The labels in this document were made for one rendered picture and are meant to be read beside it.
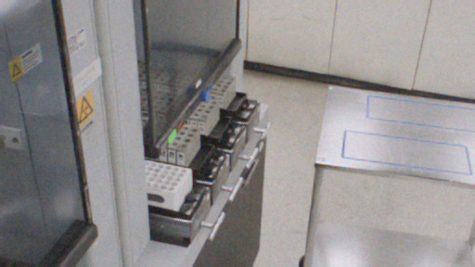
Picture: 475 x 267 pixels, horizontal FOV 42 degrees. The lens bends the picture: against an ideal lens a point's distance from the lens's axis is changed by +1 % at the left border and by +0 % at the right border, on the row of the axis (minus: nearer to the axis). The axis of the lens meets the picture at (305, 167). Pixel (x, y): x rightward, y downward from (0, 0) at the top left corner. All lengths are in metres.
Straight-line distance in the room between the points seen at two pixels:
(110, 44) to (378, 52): 2.67
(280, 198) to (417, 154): 1.21
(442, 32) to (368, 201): 1.18
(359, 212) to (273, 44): 1.39
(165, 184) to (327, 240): 0.90
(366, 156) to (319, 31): 2.08
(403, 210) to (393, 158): 1.20
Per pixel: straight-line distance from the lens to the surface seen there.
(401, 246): 2.21
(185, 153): 1.50
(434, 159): 1.68
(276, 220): 2.67
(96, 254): 1.20
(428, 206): 2.90
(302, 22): 3.65
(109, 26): 1.09
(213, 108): 1.67
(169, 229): 1.43
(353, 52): 3.66
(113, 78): 1.13
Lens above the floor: 1.70
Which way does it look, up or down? 34 degrees down
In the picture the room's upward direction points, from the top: 6 degrees clockwise
